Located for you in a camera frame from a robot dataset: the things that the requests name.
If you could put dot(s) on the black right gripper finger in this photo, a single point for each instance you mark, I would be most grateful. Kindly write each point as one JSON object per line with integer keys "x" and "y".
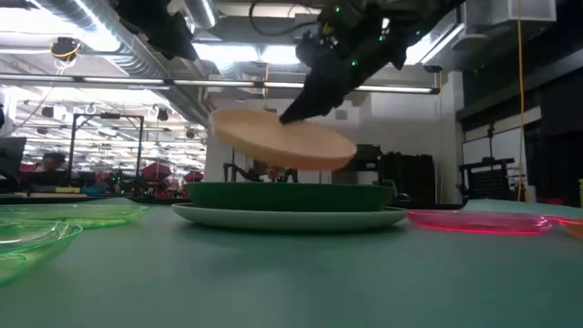
{"x": 321, "y": 98}

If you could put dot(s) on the cream plastic plate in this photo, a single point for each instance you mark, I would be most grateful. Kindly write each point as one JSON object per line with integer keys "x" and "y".
{"x": 282, "y": 141}

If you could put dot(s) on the dark green plastic plate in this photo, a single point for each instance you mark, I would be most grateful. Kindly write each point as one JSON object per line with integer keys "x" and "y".
{"x": 291, "y": 197}

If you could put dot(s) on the clear pink plastic plate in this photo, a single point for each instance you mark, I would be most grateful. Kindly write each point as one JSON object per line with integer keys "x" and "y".
{"x": 478, "y": 222}

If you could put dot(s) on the clear green plastic plate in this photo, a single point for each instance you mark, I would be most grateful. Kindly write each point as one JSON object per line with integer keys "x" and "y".
{"x": 27, "y": 246}
{"x": 91, "y": 215}

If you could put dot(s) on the clear orange plastic plate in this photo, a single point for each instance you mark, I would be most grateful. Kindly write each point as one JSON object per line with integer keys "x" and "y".
{"x": 575, "y": 227}

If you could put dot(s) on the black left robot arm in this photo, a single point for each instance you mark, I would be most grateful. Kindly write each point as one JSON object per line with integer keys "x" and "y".
{"x": 155, "y": 27}

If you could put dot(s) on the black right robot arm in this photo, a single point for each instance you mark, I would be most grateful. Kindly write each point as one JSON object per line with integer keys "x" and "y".
{"x": 410, "y": 18}

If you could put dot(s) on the long ceiling light bar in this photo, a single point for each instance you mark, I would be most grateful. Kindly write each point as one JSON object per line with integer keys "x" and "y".
{"x": 205, "y": 83}

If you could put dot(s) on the black cabinet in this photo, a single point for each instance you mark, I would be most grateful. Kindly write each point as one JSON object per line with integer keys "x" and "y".
{"x": 410, "y": 177}

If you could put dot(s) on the large pale blue plate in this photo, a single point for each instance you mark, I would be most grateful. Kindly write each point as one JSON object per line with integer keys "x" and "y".
{"x": 291, "y": 221}

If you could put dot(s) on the green table mat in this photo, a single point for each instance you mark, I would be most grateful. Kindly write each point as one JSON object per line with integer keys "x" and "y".
{"x": 291, "y": 282}

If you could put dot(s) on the black wheeled cart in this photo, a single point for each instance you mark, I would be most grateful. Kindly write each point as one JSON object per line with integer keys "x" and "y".
{"x": 489, "y": 182}

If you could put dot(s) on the person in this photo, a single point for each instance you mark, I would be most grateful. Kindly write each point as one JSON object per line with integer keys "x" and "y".
{"x": 50, "y": 171}

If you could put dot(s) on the dark computer monitor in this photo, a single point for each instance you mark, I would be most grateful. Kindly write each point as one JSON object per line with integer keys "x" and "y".
{"x": 11, "y": 157}

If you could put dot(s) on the silver ventilation duct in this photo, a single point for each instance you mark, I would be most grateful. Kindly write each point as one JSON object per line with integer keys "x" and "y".
{"x": 182, "y": 101}

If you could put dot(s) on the black gantry frame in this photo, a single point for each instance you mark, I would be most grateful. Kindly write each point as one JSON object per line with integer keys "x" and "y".
{"x": 139, "y": 150}

